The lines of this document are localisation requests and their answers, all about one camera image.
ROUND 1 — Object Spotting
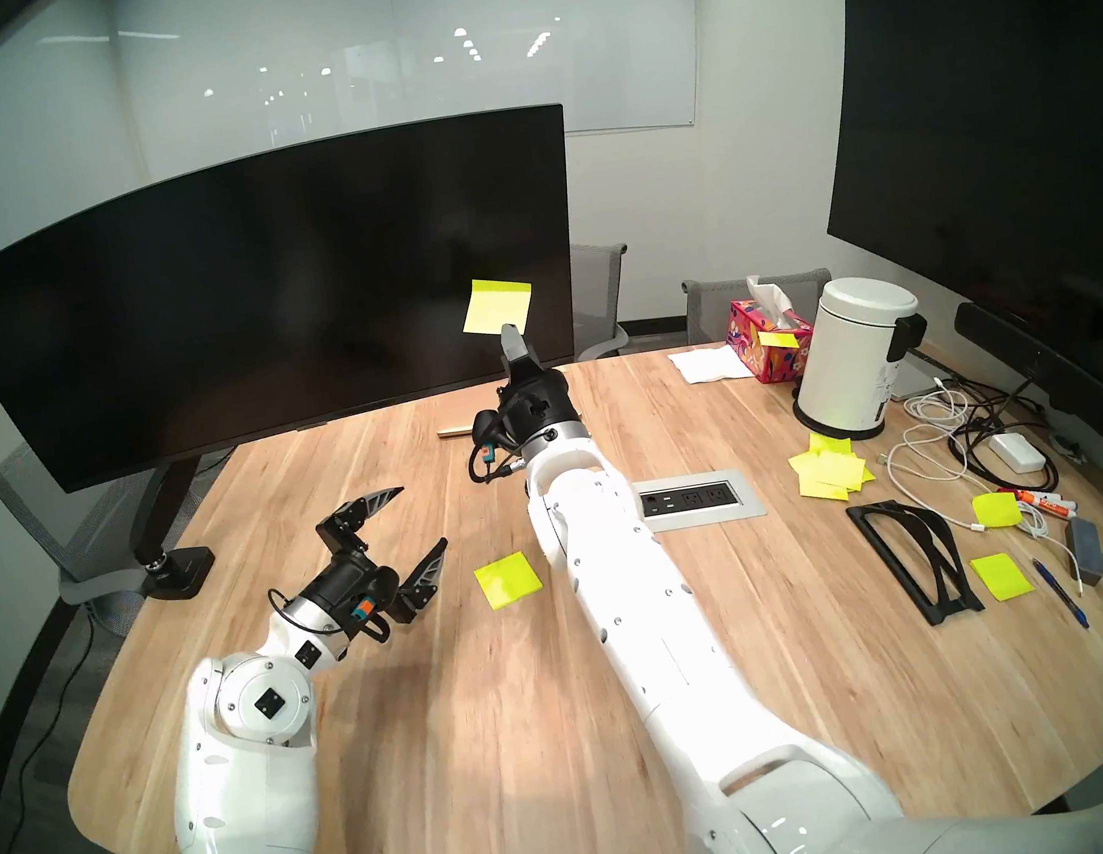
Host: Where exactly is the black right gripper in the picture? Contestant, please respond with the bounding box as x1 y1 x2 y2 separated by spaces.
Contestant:
461 316 583 457

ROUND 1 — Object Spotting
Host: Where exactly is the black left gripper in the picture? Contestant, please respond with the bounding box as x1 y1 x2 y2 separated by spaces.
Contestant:
297 481 461 646

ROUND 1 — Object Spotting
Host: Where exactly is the single yellow sticky note sheet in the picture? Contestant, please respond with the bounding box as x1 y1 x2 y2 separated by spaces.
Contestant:
457 272 539 341

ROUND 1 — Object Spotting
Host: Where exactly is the yellow sticky note pad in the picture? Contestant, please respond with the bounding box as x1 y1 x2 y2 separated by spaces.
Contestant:
472 548 546 613

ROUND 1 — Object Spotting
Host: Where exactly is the black curved computer monitor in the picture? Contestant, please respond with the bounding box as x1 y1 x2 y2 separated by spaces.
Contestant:
0 102 605 503

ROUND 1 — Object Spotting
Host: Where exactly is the crumpled yellow sticky note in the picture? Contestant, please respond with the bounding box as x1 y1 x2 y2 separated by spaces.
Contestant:
970 488 1025 533

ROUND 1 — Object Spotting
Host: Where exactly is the flat yellow sticky note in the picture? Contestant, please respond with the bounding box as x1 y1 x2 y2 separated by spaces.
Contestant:
968 549 1037 605

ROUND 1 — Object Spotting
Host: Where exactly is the grey mesh office chair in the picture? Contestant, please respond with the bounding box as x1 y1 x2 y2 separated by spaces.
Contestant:
680 261 838 348
560 238 642 363
0 421 196 656

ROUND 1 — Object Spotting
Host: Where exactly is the white paper napkin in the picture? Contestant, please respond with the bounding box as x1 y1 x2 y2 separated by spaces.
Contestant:
668 340 756 389

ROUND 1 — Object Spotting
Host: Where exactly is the grey table power outlet box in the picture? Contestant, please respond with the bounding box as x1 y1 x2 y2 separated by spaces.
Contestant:
632 464 768 534

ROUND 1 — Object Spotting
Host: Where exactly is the colourful floral tissue box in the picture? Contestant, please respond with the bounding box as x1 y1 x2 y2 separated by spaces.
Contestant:
718 268 820 390

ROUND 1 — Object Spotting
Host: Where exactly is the white cylindrical trash bin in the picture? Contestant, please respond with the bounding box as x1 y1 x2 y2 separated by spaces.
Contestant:
777 267 943 448

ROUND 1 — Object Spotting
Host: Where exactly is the pile of loose yellow notes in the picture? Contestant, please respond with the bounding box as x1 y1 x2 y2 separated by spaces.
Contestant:
785 427 876 508

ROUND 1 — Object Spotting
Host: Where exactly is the white power adapter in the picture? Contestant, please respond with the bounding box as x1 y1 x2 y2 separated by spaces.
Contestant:
988 427 1047 477

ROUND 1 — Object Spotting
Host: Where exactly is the black video sound bar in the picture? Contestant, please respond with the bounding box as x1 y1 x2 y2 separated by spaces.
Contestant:
951 284 1103 463

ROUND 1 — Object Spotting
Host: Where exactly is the white and orange marker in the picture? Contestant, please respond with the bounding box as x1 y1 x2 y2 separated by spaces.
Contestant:
1012 481 1078 520

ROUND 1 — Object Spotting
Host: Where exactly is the blue pen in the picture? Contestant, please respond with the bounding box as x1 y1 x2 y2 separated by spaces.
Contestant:
1030 551 1091 636

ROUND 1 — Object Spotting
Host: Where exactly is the grey whiteboard eraser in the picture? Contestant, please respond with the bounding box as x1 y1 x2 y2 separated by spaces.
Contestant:
1063 515 1103 587

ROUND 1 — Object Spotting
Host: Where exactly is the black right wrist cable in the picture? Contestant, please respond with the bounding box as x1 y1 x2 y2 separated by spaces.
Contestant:
462 411 521 485

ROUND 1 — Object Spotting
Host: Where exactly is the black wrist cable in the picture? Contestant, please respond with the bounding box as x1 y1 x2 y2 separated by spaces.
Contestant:
266 574 395 662
462 411 521 485

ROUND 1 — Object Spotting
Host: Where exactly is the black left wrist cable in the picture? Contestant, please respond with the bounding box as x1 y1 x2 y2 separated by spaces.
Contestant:
266 574 395 662

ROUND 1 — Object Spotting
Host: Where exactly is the white wall whiteboard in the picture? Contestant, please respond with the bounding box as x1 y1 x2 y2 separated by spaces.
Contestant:
112 0 719 199

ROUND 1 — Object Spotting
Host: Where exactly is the white charging cable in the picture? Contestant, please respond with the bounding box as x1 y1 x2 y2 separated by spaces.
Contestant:
870 356 1089 623

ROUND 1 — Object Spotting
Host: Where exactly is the black cable bundle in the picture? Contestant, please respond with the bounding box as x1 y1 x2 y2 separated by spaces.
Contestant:
939 366 1065 505

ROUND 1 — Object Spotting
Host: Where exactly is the black laptop stand frame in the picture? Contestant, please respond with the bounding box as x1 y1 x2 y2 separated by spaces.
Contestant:
844 489 987 635

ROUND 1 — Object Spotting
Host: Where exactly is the large black wall television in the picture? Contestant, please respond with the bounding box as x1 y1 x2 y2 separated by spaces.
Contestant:
796 0 1103 482

